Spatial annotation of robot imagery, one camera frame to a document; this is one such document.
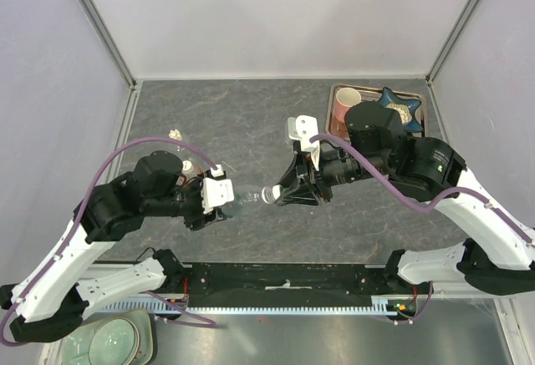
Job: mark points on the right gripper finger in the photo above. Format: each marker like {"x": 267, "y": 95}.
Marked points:
{"x": 293, "y": 174}
{"x": 299, "y": 197}

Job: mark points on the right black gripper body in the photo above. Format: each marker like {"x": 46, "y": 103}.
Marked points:
{"x": 333, "y": 170}

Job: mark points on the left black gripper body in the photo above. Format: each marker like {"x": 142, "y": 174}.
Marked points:
{"x": 192, "y": 205}

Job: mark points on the green label water bottle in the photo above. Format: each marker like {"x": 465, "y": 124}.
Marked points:
{"x": 247, "y": 201}

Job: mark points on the white bottle cap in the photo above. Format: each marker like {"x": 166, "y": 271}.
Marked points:
{"x": 187, "y": 167}
{"x": 270, "y": 194}

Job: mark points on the cream bottle cap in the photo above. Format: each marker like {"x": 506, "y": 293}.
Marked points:
{"x": 175, "y": 134}

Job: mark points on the orange drink bottle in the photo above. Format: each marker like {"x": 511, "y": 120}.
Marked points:
{"x": 196, "y": 174}

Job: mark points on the clear bottle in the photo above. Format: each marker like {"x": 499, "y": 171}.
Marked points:
{"x": 182, "y": 149}

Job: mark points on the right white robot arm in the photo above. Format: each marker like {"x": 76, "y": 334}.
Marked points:
{"x": 424, "y": 174}

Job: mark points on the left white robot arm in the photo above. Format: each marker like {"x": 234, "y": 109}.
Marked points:
{"x": 53, "y": 301}

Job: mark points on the metal tray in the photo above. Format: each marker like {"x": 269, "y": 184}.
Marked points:
{"x": 372, "y": 94}

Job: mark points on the pink mug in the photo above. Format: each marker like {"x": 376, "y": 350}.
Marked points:
{"x": 344, "y": 99}

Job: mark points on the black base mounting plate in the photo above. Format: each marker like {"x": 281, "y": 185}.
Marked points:
{"x": 204, "y": 278}

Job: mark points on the blue star-shaped dish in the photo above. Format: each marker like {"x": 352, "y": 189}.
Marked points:
{"x": 389, "y": 96}

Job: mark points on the small patterned bowl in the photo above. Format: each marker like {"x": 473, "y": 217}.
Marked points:
{"x": 403, "y": 110}

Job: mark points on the green ceramic plate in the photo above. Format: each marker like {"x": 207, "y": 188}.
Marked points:
{"x": 75, "y": 347}

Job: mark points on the green ceramic bowl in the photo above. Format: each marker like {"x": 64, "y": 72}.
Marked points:
{"x": 115, "y": 342}

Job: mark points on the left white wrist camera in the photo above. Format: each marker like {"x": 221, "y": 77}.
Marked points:
{"x": 216, "y": 190}

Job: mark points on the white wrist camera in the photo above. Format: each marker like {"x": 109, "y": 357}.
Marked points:
{"x": 216, "y": 190}
{"x": 301, "y": 129}

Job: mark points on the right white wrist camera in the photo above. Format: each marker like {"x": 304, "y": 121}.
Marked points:
{"x": 301, "y": 129}

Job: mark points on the slotted cable duct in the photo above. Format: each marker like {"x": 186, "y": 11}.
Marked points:
{"x": 377, "y": 307}

